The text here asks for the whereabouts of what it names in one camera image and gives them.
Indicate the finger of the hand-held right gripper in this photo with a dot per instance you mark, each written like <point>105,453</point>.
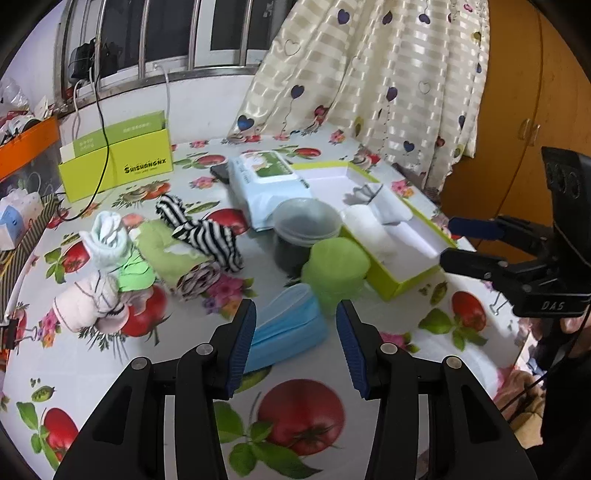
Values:
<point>466,263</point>
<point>471,227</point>

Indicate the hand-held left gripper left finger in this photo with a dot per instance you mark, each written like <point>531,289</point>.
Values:
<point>242,341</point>

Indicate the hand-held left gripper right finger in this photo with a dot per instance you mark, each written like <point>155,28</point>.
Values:
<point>351,341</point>

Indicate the blue face mask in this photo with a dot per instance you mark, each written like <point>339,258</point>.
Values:
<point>288,330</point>

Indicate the black white striped sock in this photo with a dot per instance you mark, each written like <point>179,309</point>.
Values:
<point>171,210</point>
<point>214,242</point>

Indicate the green sock roll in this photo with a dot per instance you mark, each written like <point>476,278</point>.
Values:
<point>166,258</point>

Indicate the pink sock roll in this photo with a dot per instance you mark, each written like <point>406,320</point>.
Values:
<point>83,302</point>

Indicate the person's right hand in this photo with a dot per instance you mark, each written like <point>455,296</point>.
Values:
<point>575,332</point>

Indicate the black binder clip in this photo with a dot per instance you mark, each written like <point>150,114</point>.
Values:
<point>9,334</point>
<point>498,305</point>

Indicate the green plastic container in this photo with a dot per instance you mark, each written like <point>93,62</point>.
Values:
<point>334,267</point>

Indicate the fruit print tablecloth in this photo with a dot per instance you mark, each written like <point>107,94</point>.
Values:
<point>194,438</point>

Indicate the clear plastic jar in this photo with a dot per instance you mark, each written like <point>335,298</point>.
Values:
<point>300,230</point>

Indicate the neon green cloth piece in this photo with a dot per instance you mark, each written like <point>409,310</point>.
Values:
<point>136,277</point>

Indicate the wet wipes pack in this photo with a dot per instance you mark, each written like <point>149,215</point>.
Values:
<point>263,184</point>

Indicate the wooden wardrobe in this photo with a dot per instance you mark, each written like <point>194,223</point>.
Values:
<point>517,69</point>

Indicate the pale blue white sock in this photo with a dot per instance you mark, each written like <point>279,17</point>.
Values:
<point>111,237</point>

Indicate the black phone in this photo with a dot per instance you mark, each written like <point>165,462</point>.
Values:
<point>220,171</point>

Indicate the cream heart print curtain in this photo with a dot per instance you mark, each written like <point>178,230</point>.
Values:
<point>369,69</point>

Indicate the lime green printed cardboard box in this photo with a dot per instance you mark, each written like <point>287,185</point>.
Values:
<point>134,170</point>

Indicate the dark striped tray box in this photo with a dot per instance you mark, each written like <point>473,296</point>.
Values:
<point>32,240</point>

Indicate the pale green box lid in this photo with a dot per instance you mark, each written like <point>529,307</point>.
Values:
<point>115,131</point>

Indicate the white blue tissue pack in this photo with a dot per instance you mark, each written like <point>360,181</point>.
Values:
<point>18,219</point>

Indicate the orange storage box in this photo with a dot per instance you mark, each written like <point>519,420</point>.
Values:
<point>27,143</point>

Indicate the black power adapter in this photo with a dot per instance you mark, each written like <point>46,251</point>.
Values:
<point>83,60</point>

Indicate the clear plastic bag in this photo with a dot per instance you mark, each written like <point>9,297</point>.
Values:
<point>11,94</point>

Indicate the barred window frame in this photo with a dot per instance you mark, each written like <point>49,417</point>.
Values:
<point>184,46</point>

